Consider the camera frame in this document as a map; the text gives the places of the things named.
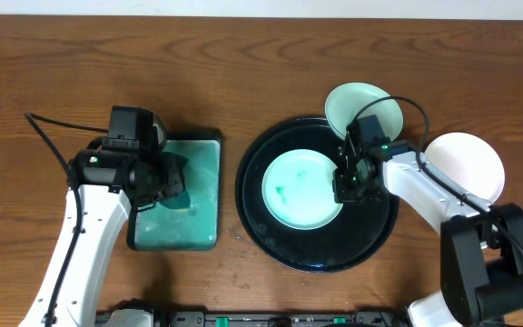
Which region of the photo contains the green yellow sponge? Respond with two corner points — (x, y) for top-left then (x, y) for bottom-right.
(159, 191), (191, 210)

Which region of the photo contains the white plate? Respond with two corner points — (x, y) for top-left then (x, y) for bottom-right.
(425, 133), (505, 203)

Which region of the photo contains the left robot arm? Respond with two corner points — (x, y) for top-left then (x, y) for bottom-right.
(21, 149), (188, 326)

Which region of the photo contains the black round tray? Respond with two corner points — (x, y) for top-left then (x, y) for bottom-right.
(235, 116), (400, 273)

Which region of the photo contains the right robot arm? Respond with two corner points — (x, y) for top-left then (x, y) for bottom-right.
(333, 138), (523, 326)

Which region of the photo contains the mint plate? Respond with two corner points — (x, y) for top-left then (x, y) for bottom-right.
(261, 149), (343, 231)
(325, 82), (403, 141)

